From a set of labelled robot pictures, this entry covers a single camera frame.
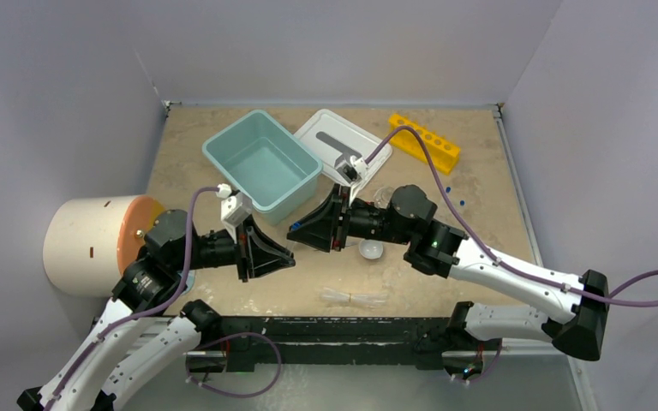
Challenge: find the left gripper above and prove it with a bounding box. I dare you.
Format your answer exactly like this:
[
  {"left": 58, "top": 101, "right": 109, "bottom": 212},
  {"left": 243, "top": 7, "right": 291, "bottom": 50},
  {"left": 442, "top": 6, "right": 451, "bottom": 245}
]
[{"left": 174, "top": 212, "right": 296, "bottom": 281}]

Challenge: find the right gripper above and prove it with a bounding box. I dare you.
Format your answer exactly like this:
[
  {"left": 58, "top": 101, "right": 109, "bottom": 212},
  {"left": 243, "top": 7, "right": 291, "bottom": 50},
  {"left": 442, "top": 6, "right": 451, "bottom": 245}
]
[{"left": 288, "top": 185, "right": 413, "bottom": 253}]

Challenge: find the small glass flask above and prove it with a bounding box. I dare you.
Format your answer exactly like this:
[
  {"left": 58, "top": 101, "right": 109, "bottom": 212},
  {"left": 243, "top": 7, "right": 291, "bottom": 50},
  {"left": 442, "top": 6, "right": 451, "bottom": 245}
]
[{"left": 373, "top": 186, "right": 395, "bottom": 209}]

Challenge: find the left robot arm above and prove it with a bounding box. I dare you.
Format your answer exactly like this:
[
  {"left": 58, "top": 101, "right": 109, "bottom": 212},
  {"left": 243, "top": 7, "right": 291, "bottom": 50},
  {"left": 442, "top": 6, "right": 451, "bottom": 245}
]
[{"left": 17, "top": 210, "right": 296, "bottom": 410}]

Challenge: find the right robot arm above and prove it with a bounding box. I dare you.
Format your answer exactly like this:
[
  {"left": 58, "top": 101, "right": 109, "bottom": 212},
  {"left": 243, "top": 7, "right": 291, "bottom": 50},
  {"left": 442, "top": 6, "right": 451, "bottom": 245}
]
[{"left": 287, "top": 184, "right": 608, "bottom": 361}]

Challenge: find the white porcelain dish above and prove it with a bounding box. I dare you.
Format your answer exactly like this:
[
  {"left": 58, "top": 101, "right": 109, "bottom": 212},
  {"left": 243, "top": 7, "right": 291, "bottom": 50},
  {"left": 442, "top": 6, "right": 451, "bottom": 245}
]
[{"left": 358, "top": 239, "right": 384, "bottom": 260}]

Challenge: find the teal plastic bin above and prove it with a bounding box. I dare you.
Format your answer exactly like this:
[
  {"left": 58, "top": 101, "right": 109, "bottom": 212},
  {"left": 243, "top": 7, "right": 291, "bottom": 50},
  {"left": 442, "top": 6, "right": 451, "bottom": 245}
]
[{"left": 202, "top": 110, "right": 323, "bottom": 225}]

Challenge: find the white bin lid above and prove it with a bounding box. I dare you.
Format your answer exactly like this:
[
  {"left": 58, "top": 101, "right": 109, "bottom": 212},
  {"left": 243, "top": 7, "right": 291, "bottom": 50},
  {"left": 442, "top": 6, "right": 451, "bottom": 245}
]
[{"left": 294, "top": 109, "right": 392, "bottom": 194}]

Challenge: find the yellow test tube rack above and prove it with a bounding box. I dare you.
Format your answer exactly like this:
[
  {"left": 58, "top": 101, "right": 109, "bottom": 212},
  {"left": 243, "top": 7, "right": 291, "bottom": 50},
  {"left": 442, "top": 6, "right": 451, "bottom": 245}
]
[{"left": 388, "top": 113, "right": 461, "bottom": 175}]

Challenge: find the white cylinder orange end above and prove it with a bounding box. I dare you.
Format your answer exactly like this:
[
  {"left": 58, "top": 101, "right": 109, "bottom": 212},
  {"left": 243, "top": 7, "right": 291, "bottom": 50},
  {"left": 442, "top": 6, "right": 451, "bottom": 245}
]
[{"left": 43, "top": 194, "right": 165, "bottom": 297}]

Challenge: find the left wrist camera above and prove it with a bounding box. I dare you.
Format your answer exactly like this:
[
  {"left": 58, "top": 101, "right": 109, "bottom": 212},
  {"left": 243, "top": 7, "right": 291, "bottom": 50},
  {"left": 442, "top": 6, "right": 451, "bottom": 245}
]
[{"left": 216, "top": 183, "right": 253, "bottom": 241}]

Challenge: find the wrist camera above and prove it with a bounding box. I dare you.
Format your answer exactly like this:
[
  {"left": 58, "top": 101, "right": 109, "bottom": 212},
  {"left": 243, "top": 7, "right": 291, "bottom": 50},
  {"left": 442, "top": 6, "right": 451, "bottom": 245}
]
[
  {"left": 216, "top": 183, "right": 253, "bottom": 241},
  {"left": 335, "top": 155, "right": 368, "bottom": 202}
]

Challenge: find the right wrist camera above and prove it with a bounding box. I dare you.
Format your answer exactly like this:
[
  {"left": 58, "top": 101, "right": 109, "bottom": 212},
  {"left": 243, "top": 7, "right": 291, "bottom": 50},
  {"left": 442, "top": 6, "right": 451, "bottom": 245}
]
[{"left": 335, "top": 155, "right": 368, "bottom": 202}]

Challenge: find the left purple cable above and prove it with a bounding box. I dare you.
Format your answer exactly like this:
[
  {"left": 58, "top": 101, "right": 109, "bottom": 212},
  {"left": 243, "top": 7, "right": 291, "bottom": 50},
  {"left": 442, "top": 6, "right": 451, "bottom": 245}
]
[{"left": 42, "top": 186, "right": 230, "bottom": 411}]

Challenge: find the purple cable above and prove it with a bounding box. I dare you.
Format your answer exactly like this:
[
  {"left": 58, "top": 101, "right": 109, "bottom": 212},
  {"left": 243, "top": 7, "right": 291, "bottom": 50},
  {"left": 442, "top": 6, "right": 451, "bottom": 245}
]
[
  {"left": 360, "top": 125, "right": 658, "bottom": 308},
  {"left": 42, "top": 186, "right": 230, "bottom": 411}
]

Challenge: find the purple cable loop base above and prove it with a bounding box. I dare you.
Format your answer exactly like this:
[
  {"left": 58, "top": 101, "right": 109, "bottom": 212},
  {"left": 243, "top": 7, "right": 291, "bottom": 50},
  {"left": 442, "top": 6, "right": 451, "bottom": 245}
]
[{"left": 185, "top": 331, "right": 283, "bottom": 399}]

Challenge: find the black base frame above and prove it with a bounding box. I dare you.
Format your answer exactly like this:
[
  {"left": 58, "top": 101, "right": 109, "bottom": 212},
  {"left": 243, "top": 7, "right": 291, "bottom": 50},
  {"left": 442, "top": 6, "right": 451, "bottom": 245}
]
[{"left": 200, "top": 302, "right": 501, "bottom": 372}]

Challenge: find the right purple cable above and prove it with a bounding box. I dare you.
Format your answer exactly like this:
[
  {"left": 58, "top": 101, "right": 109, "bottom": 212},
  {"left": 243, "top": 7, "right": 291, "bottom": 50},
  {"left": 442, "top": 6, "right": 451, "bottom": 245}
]
[{"left": 360, "top": 125, "right": 658, "bottom": 308}]

